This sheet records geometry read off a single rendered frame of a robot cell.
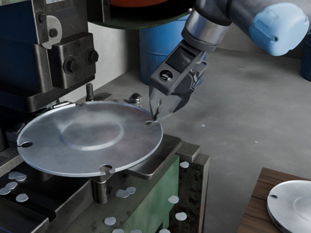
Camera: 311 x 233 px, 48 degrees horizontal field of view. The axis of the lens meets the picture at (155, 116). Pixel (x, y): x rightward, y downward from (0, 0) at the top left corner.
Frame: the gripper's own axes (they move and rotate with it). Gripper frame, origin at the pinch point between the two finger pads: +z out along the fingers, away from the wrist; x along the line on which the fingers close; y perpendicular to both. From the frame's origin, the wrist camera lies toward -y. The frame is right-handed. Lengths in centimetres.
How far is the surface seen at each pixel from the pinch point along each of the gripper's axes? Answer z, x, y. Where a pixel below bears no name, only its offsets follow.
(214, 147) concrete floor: 78, -20, 116
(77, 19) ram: -12.8, 21.1, -5.7
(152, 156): -0.9, -5.4, -12.2
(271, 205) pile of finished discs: 28, -41, 34
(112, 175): 10.2, 0.0, -11.5
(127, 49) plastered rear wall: 108, 92, 212
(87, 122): 5.9, 11.1, -7.5
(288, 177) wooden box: 28, -45, 54
